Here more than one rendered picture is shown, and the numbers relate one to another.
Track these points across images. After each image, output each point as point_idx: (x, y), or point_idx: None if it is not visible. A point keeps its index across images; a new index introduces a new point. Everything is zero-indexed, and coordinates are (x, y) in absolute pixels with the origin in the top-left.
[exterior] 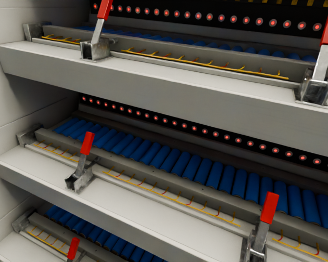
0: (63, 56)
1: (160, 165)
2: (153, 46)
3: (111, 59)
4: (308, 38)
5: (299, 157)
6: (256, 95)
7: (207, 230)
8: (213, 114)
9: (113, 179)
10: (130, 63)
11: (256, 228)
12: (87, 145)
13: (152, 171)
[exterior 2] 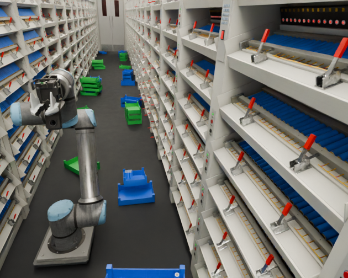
0: (183, 106)
1: None
2: (197, 105)
3: (190, 107)
4: None
5: None
6: (194, 122)
7: (196, 151)
8: (193, 124)
9: (190, 137)
10: (191, 110)
11: (201, 152)
12: (186, 127)
13: (196, 137)
